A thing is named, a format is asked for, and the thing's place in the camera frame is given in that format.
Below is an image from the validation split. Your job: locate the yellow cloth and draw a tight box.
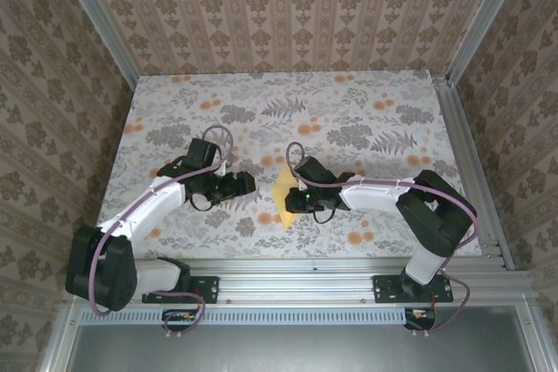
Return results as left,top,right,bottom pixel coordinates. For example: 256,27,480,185
270,166,302,231

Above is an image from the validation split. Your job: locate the grey metal sheet panel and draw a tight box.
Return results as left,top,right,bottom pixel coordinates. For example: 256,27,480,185
65,321,540,372

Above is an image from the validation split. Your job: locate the floral printed table cover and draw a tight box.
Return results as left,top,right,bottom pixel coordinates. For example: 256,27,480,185
85,70,484,260

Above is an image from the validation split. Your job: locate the black connector board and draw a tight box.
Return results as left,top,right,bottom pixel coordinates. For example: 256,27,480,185
160,308,198,333
403,307,438,332

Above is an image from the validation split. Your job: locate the purple cable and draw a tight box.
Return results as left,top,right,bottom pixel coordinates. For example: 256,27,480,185
285,141,480,339
89,124,236,341

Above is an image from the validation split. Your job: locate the long aluminium frame rail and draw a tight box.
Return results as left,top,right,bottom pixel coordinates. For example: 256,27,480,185
63,257,535,306

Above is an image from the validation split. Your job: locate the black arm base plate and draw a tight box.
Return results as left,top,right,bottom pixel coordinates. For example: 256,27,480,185
142,274,221,304
373,274,454,305

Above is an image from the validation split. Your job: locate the slotted grey cable duct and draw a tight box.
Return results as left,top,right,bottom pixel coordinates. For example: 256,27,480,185
80,307,409,326

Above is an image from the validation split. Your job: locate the aluminium upright post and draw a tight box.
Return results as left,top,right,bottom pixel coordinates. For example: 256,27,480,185
51,0,141,91
445,0,533,85

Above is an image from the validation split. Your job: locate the aluminium lower side rail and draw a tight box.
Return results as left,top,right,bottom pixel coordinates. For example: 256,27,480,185
516,297,558,372
37,297,84,372

